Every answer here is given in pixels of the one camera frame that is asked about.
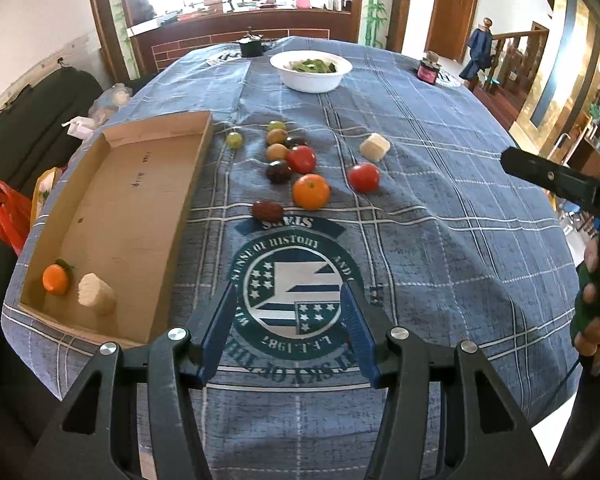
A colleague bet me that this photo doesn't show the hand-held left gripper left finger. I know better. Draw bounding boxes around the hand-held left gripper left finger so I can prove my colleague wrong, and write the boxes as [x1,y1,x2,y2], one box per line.
[24,280,239,480]

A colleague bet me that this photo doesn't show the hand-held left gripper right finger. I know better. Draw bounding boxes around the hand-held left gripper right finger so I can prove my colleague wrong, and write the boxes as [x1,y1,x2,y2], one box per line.
[340,284,551,480]

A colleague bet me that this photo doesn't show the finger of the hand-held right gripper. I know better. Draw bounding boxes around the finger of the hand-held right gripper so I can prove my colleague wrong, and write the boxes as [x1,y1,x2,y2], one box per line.
[499,147,600,212]

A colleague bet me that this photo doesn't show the dark red date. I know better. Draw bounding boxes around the dark red date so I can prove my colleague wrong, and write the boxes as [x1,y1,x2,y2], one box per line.
[251,200,284,220]

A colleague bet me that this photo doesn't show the large orange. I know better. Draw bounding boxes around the large orange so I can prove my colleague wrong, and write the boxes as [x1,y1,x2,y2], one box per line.
[292,173,331,211]

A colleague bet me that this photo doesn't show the red tomato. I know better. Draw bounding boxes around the red tomato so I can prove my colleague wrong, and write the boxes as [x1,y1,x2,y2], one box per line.
[348,162,381,194]
[286,145,317,175]

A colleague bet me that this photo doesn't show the shallow cardboard box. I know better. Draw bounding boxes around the shallow cardboard box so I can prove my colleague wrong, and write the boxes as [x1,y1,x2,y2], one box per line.
[19,110,215,350]

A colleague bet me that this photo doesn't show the cream cube-shaped food piece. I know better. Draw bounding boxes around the cream cube-shaped food piece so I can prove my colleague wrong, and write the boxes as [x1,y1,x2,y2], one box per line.
[358,133,391,163]
[77,272,117,317]

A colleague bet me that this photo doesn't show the person's right hand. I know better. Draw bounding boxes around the person's right hand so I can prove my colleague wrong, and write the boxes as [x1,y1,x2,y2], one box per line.
[572,245,600,361]

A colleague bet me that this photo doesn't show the blue plaid tablecloth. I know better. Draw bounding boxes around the blue plaid tablecloth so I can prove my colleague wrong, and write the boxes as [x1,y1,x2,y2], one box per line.
[0,35,581,480]

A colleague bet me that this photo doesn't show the wooden stair railing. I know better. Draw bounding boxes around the wooden stair railing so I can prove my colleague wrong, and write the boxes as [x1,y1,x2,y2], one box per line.
[480,17,551,111]

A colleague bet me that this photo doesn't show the dark red jar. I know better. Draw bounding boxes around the dark red jar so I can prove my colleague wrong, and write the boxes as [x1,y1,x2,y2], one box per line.
[417,51,442,83]

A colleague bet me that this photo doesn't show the small tangerine with leaf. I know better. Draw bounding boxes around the small tangerine with leaf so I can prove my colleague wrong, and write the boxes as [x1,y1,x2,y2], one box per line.
[42,259,76,296]

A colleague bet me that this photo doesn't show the wooden door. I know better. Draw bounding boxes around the wooden door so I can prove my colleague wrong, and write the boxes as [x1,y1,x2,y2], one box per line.
[425,0,481,63]

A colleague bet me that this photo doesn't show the yellow floral bag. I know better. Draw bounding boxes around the yellow floral bag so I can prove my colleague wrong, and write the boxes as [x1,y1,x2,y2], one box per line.
[30,167,63,228]

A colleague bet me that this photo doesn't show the red plastic bag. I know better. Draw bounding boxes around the red plastic bag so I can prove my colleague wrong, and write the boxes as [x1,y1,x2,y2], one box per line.
[0,180,33,256]

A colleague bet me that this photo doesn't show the white packet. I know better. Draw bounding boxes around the white packet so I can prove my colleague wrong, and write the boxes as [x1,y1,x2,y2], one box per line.
[60,116,98,140]

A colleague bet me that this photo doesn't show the clear plastic bag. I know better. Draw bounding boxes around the clear plastic bag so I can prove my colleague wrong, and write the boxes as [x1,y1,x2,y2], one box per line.
[87,84,133,123]

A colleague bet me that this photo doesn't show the white bowl with greens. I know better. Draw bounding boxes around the white bowl with greens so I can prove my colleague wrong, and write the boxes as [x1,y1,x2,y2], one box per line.
[269,50,353,93]

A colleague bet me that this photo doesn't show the black sofa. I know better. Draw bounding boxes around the black sofa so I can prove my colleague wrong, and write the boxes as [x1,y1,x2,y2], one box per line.
[0,67,106,411]

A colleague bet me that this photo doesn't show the black pot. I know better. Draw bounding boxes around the black pot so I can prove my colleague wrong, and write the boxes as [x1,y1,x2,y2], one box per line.
[238,27,266,57]

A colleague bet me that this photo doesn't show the wooden counter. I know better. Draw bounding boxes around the wooden counter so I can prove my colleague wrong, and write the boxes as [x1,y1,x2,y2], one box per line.
[125,2,353,76]

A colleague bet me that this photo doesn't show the blue garment on post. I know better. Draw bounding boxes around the blue garment on post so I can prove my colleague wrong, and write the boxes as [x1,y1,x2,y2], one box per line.
[459,27,496,83]

